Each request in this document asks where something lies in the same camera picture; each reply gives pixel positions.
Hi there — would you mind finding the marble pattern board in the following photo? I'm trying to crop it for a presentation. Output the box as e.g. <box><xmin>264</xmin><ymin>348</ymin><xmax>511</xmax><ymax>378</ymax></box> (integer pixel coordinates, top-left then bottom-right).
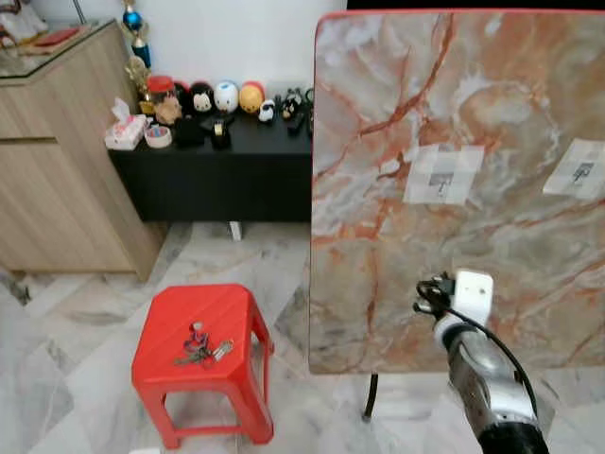
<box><xmin>308</xmin><ymin>8</ymin><xmax>605</xmax><ymax>376</ymax></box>

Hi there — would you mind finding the black metal board leg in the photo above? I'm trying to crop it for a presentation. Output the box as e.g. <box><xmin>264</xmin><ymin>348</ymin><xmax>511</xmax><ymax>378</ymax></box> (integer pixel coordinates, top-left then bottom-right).
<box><xmin>362</xmin><ymin>372</ymin><xmax>380</xmax><ymax>423</ymax></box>

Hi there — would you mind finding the black figurine cluster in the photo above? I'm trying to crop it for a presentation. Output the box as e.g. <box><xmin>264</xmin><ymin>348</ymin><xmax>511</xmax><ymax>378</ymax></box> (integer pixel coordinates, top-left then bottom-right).
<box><xmin>278</xmin><ymin>85</ymin><xmax>315</xmax><ymax>135</ymax></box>

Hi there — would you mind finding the black sideboard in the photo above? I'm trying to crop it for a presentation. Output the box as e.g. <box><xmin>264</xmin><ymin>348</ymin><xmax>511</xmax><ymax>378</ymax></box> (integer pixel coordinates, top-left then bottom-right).
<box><xmin>107</xmin><ymin>112</ymin><xmax>315</xmax><ymax>242</ymax></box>

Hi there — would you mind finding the key bunch with silver tag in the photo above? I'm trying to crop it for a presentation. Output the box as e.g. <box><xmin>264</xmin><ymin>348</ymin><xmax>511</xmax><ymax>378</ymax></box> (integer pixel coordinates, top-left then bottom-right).
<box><xmin>173</xmin><ymin>321</ymin><xmax>236</xmax><ymax>369</ymax></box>

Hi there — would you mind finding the small panda figure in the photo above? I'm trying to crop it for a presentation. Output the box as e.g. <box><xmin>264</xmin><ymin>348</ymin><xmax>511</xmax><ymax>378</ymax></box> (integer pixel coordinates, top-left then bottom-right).
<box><xmin>257</xmin><ymin>98</ymin><xmax>278</xmax><ymax>125</ymax></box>

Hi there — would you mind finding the red plastic stool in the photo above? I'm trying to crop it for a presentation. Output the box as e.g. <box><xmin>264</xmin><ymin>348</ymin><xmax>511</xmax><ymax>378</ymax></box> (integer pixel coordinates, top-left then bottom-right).
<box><xmin>130</xmin><ymin>283</ymin><xmax>276</xmax><ymax>449</ymax></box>

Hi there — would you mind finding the yellow round plush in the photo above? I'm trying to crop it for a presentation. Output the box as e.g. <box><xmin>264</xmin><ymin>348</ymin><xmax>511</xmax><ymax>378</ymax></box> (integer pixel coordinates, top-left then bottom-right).
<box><xmin>238</xmin><ymin>79</ymin><xmax>267</xmax><ymax>115</ymax></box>

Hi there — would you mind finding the black tape dispenser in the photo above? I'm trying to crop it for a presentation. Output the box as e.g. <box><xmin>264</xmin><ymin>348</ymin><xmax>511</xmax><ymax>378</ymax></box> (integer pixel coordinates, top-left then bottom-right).
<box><xmin>209</xmin><ymin>115</ymin><xmax>233</xmax><ymax>150</ymax></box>

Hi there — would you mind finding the white round plush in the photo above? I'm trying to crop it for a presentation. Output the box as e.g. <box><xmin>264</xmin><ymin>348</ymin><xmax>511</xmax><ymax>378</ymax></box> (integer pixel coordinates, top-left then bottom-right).
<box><xmin>214</xmin><ymin>79</ymin><xmax>240</xmax><ymax>115</ymax></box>

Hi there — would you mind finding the black television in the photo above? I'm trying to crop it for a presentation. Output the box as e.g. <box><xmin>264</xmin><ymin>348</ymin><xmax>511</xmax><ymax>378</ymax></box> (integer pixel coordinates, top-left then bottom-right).
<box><xmin>346</xmin><ymin>0</ymin><xmax>605</xmax><ymax>12</ymax></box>

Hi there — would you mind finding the black squat object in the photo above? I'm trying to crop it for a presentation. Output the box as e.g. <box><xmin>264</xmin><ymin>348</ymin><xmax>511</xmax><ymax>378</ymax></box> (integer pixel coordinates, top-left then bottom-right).
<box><xmin>173</xmin><ymin>115</ymin><xmax>207</xmax><ymax>148</ymax></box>

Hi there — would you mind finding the black mouse plush ball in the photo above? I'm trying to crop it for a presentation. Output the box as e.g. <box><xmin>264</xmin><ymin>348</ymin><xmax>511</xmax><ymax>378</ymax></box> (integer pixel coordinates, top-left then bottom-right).
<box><xmin>185</xmin><ymin>81</ymin><xmax>217</xmax><ymax>117</ymax></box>

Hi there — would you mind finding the tape roll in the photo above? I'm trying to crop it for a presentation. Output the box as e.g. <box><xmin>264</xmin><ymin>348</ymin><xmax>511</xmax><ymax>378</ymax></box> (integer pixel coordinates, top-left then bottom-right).
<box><xmin>144</xmin><ymin>124</ymin><xmax>174</xmax><ymax>150</ymax></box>

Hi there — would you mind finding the brown bear plush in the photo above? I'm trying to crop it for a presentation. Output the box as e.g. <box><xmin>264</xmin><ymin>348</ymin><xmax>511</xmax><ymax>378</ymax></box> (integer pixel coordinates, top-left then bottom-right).
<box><xmin>154</xmin><ymin>95</ymin><xmax>184</xmax><ymax>126</ymax></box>

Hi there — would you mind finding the red lid jar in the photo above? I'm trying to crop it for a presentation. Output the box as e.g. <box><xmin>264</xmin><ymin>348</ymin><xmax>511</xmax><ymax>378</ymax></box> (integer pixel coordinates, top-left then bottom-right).
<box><xmin>146</xmin><ymin>74</ymin><xmax>178</xmax><ymax>103</ymax></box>

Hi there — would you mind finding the white pink tissue box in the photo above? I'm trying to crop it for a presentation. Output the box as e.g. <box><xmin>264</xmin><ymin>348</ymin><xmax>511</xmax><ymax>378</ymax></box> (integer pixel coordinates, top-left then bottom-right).
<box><xmin>103</xmin><ymin>96</ymin><xmax>149</xmax><ymax>151</ymax></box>

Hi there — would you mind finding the gold trophy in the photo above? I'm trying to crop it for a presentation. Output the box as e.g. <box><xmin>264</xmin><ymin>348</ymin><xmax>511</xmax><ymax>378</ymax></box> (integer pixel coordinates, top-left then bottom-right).
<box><xmin>126</xmin><ymin>55</ymin><xmax>155</xmax><ymax>116</ymax></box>

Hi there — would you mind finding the light wooden cabinet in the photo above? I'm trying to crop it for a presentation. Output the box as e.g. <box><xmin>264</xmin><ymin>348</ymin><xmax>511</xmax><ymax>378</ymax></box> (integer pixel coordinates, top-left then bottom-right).
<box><xmin>0</xmin><ymin>19</ymin><xmax>169</xmax><ymax>282</ymax></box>

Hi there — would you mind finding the blue ball trophy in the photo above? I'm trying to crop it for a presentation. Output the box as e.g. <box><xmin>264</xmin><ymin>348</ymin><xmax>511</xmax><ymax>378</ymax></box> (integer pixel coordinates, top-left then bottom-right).
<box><xmin>120</xmin><ymin>0</ymin><xmax>154</xmax><ymax>67</ymax></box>

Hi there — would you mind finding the red tray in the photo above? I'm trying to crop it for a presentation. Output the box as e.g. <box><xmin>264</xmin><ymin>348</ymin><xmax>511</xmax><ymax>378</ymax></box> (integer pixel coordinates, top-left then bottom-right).
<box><xmin>26</xmin><ymin>26</ymin><xmax>83</xmax><ymax>50</ymax></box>

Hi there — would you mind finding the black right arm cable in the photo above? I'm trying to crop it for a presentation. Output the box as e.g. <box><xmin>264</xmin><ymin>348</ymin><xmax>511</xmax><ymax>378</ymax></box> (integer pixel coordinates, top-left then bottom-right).
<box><xmin>444</xmin><ymin>303</ymin><xmax>540</xmax><ymax>422</ymax></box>

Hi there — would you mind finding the white adhesive wall hook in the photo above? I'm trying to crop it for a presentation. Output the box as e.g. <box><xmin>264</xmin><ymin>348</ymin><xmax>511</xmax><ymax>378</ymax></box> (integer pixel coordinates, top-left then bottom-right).
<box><xmin>543</xmin><ymin>138</ymin><xmax>605</xmax><ymax>201</ymax></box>
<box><xmin>403</xmin><ymin>143</ymin><xmax>486</xmax><ymax>207</ymax></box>

